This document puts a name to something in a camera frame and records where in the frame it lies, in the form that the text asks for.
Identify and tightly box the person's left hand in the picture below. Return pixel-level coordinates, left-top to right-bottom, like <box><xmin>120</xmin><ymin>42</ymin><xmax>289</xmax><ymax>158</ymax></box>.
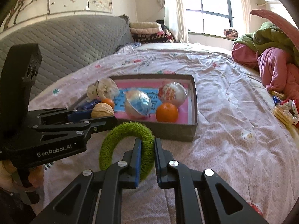
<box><xmin>1</xmin><ymin>160</ymin><xmax>44</xmax><ymax>193</ymax></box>

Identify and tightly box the brown walnut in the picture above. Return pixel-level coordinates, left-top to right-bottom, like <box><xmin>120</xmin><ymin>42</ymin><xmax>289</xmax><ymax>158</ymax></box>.
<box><xmin>91</xmin><ymin>103</ymin><xmax>115</xmax><ymax>118</ymax></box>

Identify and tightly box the left cream curtain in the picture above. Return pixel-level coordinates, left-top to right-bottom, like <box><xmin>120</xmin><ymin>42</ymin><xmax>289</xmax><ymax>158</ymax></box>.
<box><xmin>164</xmin><ymin>0</ymin><xmax>189</xmax><ymax>43</ymax></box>

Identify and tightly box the pink strawberry print bedsheet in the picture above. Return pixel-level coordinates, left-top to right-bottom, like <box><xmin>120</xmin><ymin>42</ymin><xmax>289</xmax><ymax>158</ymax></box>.
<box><xmin>29</xmin><ymin>46</ymin><xmax>298</xmax><ymax>223</ymax></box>

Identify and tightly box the floral wall painting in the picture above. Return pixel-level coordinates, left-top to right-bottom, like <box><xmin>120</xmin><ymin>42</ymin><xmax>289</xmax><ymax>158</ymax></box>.
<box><xmin>1</xmin><ymin>0</ymin><xmax>113</xmax><ymax>32</ymax></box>

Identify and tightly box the green blanket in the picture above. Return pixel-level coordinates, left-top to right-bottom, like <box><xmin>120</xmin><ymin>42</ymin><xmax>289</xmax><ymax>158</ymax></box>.
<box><xmin>234</xmin><ymin>22</ymin><xmax>298</xmax><ymax>66</ymax></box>

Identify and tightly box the golden wrapped snack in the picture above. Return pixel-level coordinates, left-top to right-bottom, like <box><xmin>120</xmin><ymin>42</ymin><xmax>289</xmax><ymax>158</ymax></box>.
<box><xmin>270</xmin><ymin>91</ymin><xmax>286</xmax><ymax>101</ymax></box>

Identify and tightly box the blue cloth near headboard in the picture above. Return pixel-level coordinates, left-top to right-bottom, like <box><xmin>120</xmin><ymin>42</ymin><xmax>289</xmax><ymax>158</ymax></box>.
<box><xmin>115</xmin><ymin>42</ymin><xmax>141</xmax><ymax>54</ymax></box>

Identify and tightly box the small orange tangerine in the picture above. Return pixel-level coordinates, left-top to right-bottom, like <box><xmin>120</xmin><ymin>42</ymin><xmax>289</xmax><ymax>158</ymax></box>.
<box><xmin>101</xmin><ymin>98</ymin><xmax>115</xmax><ymax>108</ymax></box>

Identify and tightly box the stack of folded blankets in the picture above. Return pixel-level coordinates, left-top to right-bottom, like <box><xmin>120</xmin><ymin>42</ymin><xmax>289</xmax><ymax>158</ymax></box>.
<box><xmin>129</xmin><ymin>20</ymin><xmax>176</xmax><ymax>44</ymax></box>

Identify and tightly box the dark framed window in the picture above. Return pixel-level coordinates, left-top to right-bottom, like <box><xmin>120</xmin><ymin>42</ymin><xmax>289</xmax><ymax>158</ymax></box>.
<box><xmin>185</xmin><ymin>0</ymin><xmax>234</xmax><ymax>37</ymax></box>

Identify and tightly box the green fuzzy ring scrunchie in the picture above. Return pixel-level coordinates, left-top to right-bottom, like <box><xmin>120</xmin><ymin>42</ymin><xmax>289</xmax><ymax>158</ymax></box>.
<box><xmin>99</xmin><ymin>122</ymin><xmax>155</xmax><ymax>181</ymax></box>

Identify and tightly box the grey quilted headboard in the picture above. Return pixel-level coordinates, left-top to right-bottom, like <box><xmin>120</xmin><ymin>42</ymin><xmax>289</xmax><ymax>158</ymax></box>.
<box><xmin>1</xmin><ymin>15</ymin><xmax>133</xmax><ymax>99</ymax></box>

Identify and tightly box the cream mesh drawstring pouch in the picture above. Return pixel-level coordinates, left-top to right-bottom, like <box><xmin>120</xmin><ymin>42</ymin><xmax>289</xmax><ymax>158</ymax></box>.
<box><xmin>87</xmin><ymin>78</ymin><xmax>120</xmax><ymax>101</ymax></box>

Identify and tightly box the large orange tangerine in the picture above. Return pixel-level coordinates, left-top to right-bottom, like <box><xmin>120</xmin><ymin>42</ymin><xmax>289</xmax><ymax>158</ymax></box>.
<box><xmin>155</xmin><ymin>103</ymin><xmax>179</xmax><ymax>123</ymax></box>

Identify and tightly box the cream curtain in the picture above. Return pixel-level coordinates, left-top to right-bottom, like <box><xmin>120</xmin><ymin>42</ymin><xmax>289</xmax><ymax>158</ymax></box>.
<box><xmin>240</xmin><ymin>0</ymin><xmax>251</xmax><ymax>33</ymax></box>
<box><xmin>164</xmin><ymin>0</ymin><xmax>189</xmax><ymax>43</ymax></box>

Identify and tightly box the shallow grey cardboard tray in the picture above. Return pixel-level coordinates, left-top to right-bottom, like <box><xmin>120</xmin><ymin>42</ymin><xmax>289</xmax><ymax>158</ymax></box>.
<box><xmin>71</xmin><ymin>74</ymin><xmax>198</xmax><ymax>142</ymax></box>

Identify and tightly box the red white snack ball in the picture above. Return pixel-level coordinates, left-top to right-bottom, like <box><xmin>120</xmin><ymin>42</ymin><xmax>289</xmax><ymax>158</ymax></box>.
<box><xmin>158</xmin><ymin>81</ymin><xmax>187</xmax><ymax>107</ymax></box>

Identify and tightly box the blue white snack ball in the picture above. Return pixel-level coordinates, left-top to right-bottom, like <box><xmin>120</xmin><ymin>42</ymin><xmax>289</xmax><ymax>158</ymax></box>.
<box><xmin>124</xmin><ymin>89</ymin><xmax>152</xmax><ymax>119</ymax></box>

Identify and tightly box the small blue wrapper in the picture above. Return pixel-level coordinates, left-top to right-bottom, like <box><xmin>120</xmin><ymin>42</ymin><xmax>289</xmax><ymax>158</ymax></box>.
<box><xmin>273</xmin><ymin>96</ymin><xmax>283</xmax><ymax>106</ymax></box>

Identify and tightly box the right cream curtain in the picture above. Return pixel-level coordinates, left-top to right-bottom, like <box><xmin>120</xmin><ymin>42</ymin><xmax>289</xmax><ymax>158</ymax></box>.
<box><xmin>240</xmin><ymin>0</ymin><xmax>251</xmax><ymax>33</ymax></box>

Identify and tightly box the floral bag on windowsill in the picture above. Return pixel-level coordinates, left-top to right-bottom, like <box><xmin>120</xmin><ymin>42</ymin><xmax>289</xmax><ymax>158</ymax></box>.
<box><xmin>224</xmin><ymin>28</ymin><xmax>239</xmax><ymax>40</ymax></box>

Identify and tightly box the dark blue snack packet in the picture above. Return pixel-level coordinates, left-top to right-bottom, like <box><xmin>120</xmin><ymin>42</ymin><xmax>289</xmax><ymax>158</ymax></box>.
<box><xmin>75</xmin><ymin>99</ymin><xmax>100</xmax><ymax>110</ymax></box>

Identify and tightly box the pink and blue book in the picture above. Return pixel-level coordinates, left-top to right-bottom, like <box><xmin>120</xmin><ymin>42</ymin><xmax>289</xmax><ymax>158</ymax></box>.
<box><xmin>114</xmin><ymin>78</ymin><xmax>193</xmax><ymax>124</ymax></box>

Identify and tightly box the pink quilt pile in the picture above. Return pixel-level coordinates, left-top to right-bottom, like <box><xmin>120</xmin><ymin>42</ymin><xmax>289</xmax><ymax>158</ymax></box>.
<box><xmin>232</xmin><ymin>9</ymin><xmax>298</xmax><ymax>104</ymax></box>

